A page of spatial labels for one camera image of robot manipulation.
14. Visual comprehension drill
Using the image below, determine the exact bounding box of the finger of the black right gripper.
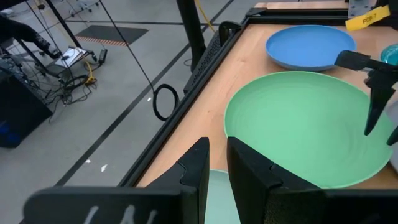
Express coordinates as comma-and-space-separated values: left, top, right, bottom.
386, 125, 398, 146
363, 70, 398, 137

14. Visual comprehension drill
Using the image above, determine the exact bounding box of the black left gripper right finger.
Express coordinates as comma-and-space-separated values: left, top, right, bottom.
226, 136, 398, 224

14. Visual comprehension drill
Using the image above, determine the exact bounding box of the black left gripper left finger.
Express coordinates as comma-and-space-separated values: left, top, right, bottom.
23, 136, 210, 224

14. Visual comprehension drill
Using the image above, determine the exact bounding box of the teal translucent plastic plate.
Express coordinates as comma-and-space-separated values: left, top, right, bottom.
380, 43, 398, 66

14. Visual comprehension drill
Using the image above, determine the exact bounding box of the blue plastic plate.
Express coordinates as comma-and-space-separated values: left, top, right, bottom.
265, 24, 358, 72

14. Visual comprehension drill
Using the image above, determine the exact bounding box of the pale mint plastic plate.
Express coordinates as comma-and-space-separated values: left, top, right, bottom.
204, 169, 242, 224

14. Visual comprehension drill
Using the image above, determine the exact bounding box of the green plastic plate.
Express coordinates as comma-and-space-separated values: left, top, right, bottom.
223, 70, 396, 190

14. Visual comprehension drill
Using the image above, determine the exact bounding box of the yellow label tag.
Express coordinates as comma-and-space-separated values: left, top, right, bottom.
345, 4, 391, 32

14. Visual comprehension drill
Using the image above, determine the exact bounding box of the black equipment cabinet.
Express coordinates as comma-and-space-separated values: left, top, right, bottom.
0, 58, 53, 149

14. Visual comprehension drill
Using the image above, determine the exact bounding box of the black perforated stand base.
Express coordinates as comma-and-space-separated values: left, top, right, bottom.
183, 30, 223, 94

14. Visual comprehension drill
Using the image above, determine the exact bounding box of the black power adapter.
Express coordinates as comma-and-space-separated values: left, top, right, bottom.
98, 48, 109, 65

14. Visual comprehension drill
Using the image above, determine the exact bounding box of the white printed paper sheet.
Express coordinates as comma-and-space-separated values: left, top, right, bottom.
55, 46, 88, 68

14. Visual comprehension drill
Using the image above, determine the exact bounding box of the black mat with orange stripes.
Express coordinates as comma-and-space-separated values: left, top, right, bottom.
75, 24, 149, 47

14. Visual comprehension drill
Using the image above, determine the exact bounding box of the black office chair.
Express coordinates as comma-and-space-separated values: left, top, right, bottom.
67, 0, 100, 16

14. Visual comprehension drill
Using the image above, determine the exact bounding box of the person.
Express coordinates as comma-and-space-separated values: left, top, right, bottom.
0, 15, 62, 60

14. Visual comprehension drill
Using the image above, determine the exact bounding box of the black aluminium table frame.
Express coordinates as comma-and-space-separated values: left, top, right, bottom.
117, 6, 351, 188

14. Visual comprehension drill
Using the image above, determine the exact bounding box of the black coiled cable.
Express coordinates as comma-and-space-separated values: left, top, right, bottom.
98, 0, 180, 122

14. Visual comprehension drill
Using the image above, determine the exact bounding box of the yellow cable connector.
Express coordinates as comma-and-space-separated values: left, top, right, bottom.
83, 60, 97, 86

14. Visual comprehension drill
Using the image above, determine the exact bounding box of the yellow cable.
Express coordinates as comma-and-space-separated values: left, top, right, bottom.
194, 0, 216, 34

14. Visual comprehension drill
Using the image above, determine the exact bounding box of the black camera stand post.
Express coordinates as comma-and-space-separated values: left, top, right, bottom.
176, 0, 206, 72

